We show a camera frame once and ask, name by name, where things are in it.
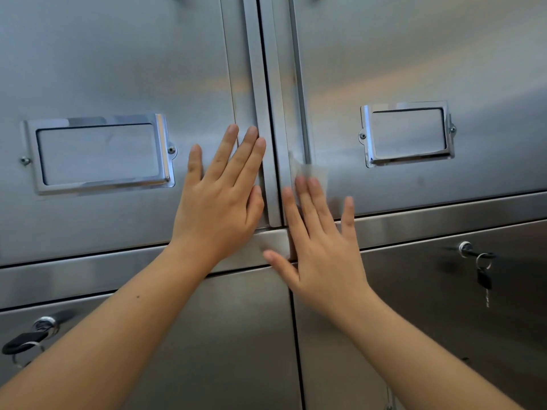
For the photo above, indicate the chrome label holder frame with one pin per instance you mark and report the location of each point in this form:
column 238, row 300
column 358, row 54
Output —
column 367, row 136
column 389, row 401
column 164, row 153

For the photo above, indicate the stainless steel cabinet body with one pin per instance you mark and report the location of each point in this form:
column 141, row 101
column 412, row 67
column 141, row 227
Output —
column 427, row 226

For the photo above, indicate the white wet wipe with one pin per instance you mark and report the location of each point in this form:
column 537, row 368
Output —
column 312, row 172

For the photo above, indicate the black-headed keys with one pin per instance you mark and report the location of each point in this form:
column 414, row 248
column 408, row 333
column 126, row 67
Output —
column 484, row 279
column 19, row 342

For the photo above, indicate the stainless steel cabinet door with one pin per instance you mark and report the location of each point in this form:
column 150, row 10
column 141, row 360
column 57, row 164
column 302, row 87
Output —
column 239, row 337
column 427, row 286
column 406, row 46
column 107, row 59

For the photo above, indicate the person's right forearm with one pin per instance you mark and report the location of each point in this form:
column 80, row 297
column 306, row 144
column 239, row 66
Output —
column 427, row 371

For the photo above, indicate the person's left hand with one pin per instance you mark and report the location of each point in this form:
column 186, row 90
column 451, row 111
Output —
column 218, row 209

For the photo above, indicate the person's right hand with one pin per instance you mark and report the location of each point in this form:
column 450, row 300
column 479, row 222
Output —
column 329, row 273

